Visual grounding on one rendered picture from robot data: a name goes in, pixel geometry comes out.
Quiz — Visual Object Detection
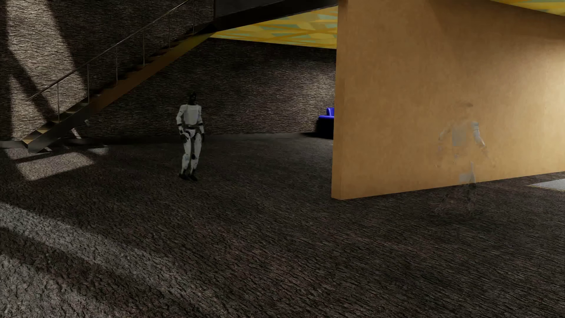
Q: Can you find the blue sofa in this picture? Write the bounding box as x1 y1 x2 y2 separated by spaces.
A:
318 107 335 139

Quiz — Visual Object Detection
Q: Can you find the white humanoid robot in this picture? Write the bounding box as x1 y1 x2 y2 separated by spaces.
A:
176 92 205 182

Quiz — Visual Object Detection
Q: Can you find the translucent ghost humanoid robot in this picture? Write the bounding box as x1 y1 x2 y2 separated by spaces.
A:
435 102 495 217

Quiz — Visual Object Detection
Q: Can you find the metal stair handrail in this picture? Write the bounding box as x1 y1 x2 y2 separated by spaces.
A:
27 0 197 123

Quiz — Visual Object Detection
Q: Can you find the dark staircase with yellow stringer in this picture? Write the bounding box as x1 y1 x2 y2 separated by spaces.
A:
21 0 340 154

